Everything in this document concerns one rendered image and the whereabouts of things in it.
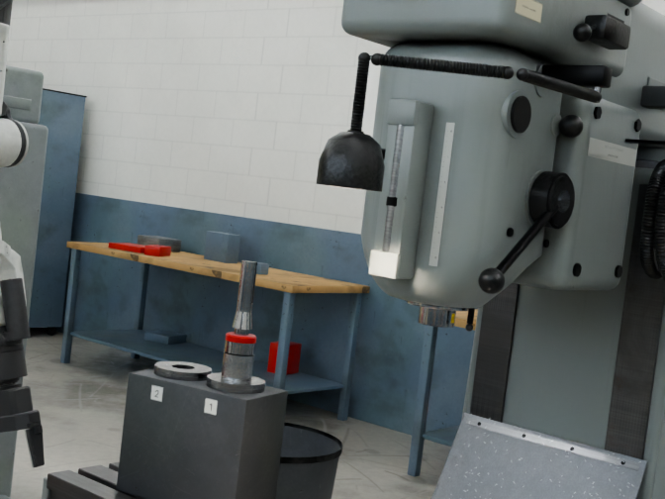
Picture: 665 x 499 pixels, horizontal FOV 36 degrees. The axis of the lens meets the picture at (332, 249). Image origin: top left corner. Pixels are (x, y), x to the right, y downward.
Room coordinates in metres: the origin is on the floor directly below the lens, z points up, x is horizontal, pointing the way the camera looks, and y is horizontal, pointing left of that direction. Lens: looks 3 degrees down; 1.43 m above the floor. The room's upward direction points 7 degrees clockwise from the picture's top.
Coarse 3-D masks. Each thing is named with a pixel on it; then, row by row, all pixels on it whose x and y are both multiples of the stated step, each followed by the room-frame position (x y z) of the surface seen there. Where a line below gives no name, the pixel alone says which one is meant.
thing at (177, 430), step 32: (128, 384) 1.56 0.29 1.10; (160, 384) 1.53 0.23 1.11; (192, 384) 1.52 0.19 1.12; (224, 384) 1.49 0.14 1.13; (256, 384) 1.51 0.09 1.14; (128, 416) 1.55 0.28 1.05; (160, 416) 1.53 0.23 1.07; (192, 416) 1.50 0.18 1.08; (224, 416) 1.47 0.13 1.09; (256, 416) 1.48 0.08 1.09; (128, 448) 1.55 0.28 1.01; (160, 448) 1.52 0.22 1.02; (192, 448) 1.50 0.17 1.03; (224, 448) 1.47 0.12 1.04; (256, 448) 1.49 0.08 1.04; (128, 480) 1.55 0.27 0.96; (160, 480) 1.52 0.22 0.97; (192, 480) 1.49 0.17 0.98; (224, 480) 1.47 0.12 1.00; (256, 480) 1.50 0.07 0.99
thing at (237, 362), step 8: (232, 344) 1.52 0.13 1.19; (240, 344) 1.51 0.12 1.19; (248, 344) 1.52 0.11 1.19; (224, 352) 1.53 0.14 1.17; (232, 352) 1.51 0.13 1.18; (240, 352) 1.51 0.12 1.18; (248, 352) 1.52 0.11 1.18; (224, 360) 1.53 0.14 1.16; (232, 360) 1.51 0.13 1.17; (240, 360) 1.51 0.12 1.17; (248, 360) 1.52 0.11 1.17; (224, 368) 1.52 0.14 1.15; (232, 368) 1.51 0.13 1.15; (240, 368) 1.51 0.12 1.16; (248, 368) 1.52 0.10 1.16; (224, 376) 1.52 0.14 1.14; (232, 376) 1.51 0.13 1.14; (240, 376) 1.51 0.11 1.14; (248, 376) 1.52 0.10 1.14
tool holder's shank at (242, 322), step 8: (248, 264) 1.52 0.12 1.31; (256, 264) 1.53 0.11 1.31; (240, 272) 1.53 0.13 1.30; (248, 272) 1.52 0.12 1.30; (240, 280) 1.53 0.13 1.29; (248, 280) 1.52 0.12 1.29; (240, 288) 1.53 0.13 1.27; (248, 288) 1.53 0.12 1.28; (240, 296) 1.53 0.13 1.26; (248, 296) 1.53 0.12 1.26; (240, 304) 1.53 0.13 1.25; (248, 304) 1.53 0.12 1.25; (240, 312) 1.52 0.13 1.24; (248, 312) 1.53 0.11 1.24; (240, 320) 1.52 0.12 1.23; (248, 320) 1.53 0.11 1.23; (240, 328) 1.52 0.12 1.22; (248, 328) 1.53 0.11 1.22
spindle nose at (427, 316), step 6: (420, 312) 1.29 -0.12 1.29; (426, 312) 1.28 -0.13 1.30; (432, 312) 1.28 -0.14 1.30; (438, 312) 1.28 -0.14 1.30; (444, 312) 1.28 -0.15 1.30; (450, 312) 1.28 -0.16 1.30; (420, 318) 1.29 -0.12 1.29; (426, 318) 1.28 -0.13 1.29; (432, 318) 1.28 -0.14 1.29; (438, 318) 1.28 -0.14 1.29; (444, 318) 1.28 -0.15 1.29; (450, 318) 1.28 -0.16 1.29; (426, 324) 1.28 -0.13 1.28; (432, 324) 1.28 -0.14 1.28; (438, 324) 1.28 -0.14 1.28; (444, 324) 1.28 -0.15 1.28; (450, 324) 1.29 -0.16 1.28
